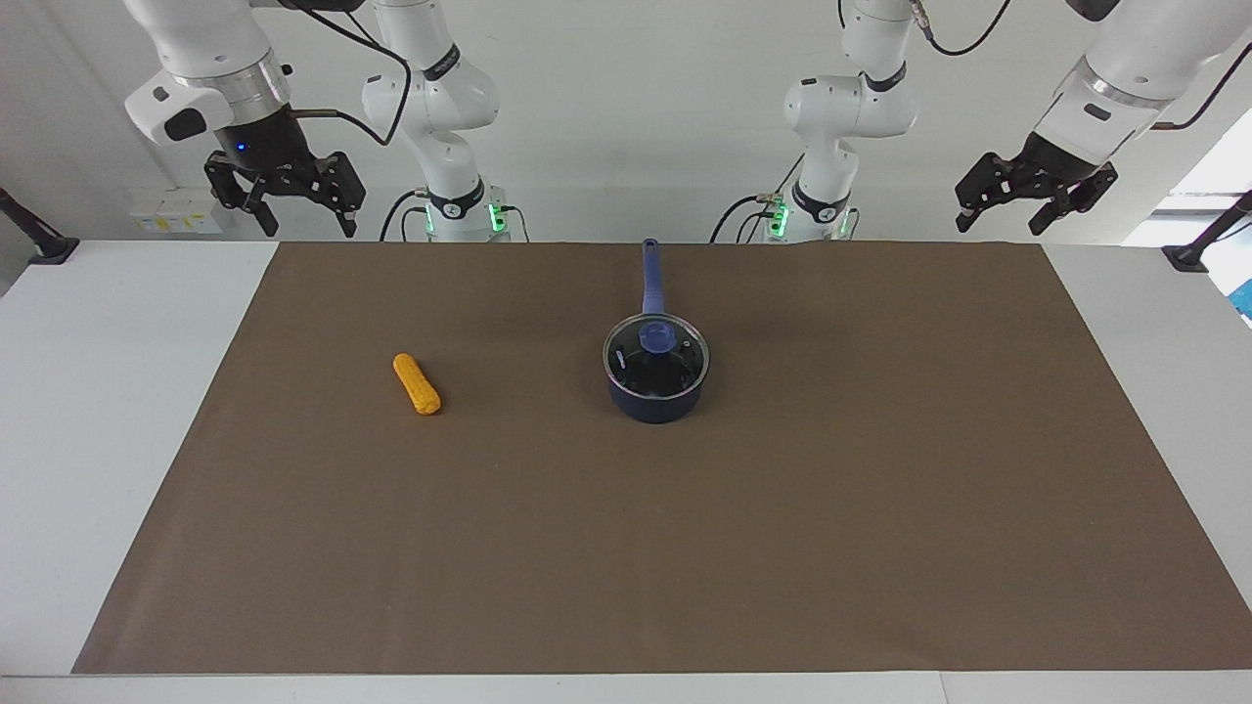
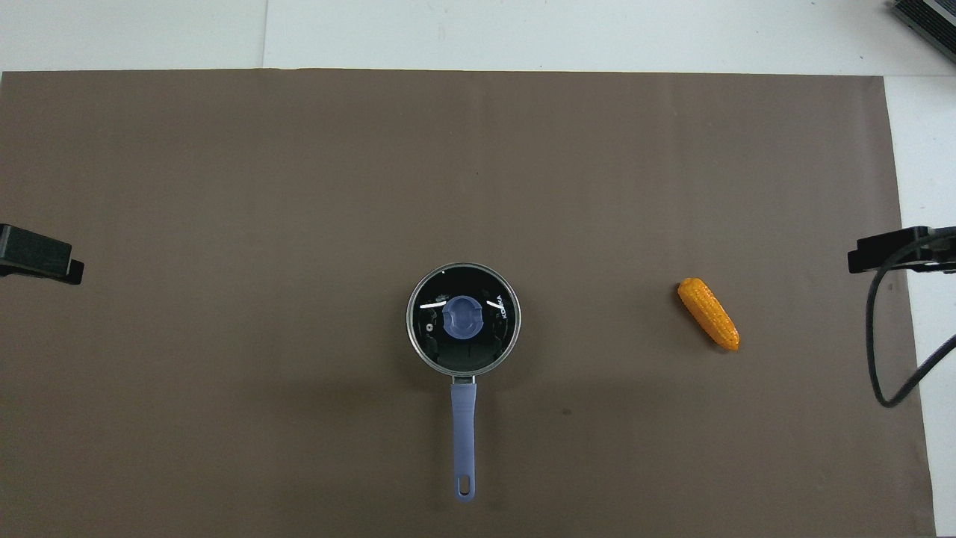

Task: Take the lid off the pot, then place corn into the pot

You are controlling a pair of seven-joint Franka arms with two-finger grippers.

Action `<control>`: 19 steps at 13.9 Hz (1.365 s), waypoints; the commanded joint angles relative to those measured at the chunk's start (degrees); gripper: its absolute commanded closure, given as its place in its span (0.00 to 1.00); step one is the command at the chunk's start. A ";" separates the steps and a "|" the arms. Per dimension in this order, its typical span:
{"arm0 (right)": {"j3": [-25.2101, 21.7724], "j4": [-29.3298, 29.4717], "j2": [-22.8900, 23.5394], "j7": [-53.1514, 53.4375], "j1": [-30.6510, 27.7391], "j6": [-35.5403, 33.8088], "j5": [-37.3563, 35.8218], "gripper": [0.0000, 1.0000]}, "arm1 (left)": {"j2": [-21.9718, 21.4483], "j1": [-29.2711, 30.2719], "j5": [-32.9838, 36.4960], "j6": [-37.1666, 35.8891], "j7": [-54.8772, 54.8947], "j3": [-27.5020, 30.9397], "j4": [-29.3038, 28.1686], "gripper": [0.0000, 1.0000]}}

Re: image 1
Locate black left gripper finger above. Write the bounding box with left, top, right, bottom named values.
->
left=955, top=151, right=1025, bottom=235
left=1026, top=163, right=1120, bottom=238

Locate brown table mat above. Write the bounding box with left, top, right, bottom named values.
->
left=70, top=241, right=1252, bottom=676

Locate glass lid with blue knob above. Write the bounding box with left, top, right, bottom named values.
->
left=603, top=314, right=710, bottom=400

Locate blue pot with long handle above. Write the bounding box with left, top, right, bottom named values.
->
left=602, top=238, right=712, bottom=425

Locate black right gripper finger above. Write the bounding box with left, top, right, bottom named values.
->
left=202, top=153, right=282, bottom=240
left=292, top=151, right=369, bottom=240

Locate white wall socket strip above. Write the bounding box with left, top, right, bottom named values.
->
left=129, top=190, right=225, bottom=237

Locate black camera stand foot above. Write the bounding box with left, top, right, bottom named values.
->
left=1161, top=190, right=1252, bottom=274
left=0, top=185, right=81, bottom=266

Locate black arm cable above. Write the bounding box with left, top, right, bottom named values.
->
left=279, top=0, right=414, bottom=149
left=908, top=0, right=1252, bottom=132

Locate yellow corn cob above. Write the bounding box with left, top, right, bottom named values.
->
left=392, top=352, right=442, bottom=417

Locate black right base cable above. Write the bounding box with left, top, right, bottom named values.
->
left=378, top=190, right=531, bottom=243

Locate black base cable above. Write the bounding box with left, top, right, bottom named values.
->
left=708, top=154, right=805, bottom=244
left=378, top=190, right=531, bottom=243

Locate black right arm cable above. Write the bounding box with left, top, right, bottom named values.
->
left=279, top=0, right=414, bottom=149

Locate black left base cable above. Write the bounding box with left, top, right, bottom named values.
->
left=708, top=154, right=805, bottom=244

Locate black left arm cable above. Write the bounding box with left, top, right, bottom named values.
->
left=908, top=0, right=1252, bottom=132

